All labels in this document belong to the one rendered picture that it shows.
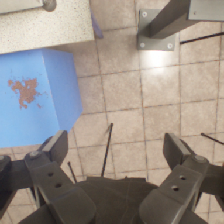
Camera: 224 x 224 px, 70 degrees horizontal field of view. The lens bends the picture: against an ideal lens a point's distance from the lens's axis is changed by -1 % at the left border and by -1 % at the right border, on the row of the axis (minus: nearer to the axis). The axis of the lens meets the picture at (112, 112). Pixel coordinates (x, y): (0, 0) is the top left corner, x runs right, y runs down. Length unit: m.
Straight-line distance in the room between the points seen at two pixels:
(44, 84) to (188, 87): 1.16
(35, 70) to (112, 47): 0.72
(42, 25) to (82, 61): 0.76
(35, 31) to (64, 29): 0.11
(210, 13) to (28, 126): 0.92
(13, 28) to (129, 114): 1.08
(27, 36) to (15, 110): 0.42
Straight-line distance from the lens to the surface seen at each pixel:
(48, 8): 0.71
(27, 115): 0.97
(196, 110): 1.64
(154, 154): 1.70
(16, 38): 0.76
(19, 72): 0.94
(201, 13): 0.55
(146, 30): 1.43
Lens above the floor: 1.40
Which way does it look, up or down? 73 degrees down
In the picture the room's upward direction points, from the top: 176 degrees counter-clockwise
